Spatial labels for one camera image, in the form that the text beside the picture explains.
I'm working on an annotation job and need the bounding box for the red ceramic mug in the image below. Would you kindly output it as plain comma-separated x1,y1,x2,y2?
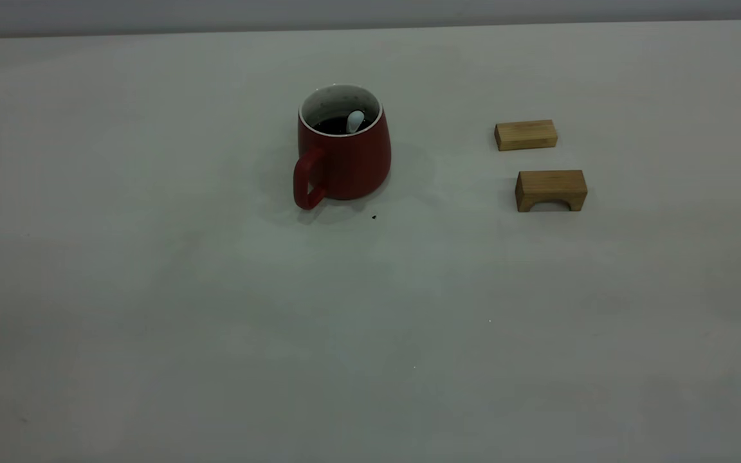
292,84,392,211

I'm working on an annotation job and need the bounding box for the flat rectangular wooden block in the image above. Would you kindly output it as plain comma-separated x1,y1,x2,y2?
494,119,559,152

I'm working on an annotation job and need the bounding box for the arched wooden block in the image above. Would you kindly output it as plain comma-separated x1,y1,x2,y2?
515,169,589,213

